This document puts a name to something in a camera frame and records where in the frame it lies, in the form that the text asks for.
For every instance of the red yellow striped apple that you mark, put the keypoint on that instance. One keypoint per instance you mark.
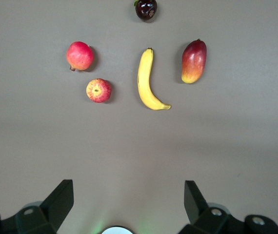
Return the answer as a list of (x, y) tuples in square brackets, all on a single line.
[(98, 90)]

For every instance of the pink red pomegranate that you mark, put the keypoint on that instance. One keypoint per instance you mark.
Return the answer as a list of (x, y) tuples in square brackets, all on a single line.
[(80, 56)]

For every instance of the red orange mango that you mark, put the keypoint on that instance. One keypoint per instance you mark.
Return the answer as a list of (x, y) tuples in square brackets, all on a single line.
[(193, 62)]

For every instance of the dark purple mangosteen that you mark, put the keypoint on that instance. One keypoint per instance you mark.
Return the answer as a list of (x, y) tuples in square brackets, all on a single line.
[(146, 11)]

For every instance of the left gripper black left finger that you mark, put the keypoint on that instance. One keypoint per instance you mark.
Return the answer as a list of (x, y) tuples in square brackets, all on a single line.
[(53, 209)]

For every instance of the yellow banana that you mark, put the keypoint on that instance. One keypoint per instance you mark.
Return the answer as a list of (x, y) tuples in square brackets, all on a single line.
[(144, 80)]

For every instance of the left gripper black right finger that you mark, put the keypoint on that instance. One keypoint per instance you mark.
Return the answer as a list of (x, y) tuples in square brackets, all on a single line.
[(202, 217)]

